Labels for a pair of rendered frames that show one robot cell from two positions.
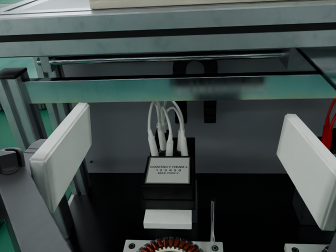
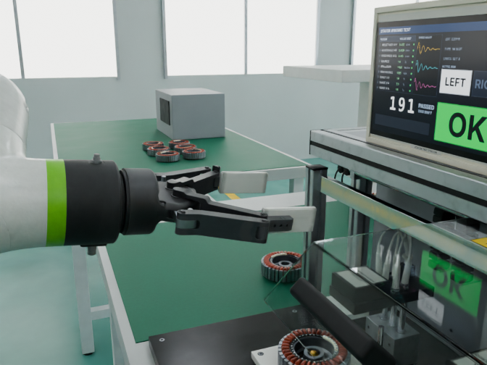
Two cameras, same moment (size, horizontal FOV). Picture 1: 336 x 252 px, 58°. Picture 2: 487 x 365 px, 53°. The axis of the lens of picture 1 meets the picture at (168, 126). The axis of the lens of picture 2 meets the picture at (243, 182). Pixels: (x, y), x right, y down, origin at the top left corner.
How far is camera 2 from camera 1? 0.56 m
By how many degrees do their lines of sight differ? 59
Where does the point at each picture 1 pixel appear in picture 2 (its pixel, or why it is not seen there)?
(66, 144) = (238, 177)
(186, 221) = not seen: hidden behind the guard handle
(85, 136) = (257, 184)
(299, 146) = (291, 212)
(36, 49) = (329, 156)
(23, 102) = (312, 187)
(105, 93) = (348, 199)
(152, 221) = not seen: hidden behind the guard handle
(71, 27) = (345, 148)
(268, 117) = not seen: outside the picture
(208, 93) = (398, 225)
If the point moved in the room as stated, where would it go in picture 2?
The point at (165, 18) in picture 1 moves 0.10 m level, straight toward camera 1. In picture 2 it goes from (385, 158) to (328, 165)
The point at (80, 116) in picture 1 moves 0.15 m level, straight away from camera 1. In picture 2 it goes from (255, 174) to (320, 157)
